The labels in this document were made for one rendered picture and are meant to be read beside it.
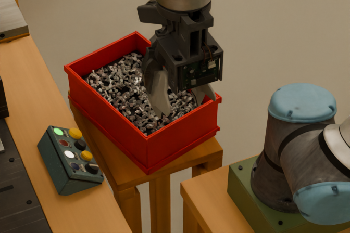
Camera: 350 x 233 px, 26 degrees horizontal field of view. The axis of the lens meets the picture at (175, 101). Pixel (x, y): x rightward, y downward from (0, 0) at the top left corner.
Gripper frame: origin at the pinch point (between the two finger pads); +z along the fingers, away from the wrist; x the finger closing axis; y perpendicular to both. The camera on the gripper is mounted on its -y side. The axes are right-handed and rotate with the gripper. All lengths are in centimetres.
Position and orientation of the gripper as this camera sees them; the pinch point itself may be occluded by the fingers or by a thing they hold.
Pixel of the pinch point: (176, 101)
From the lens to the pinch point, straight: 112.4
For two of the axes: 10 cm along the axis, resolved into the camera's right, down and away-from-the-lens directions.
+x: 9.1, -2.8, 3.0
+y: 4.1, 6.2, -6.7
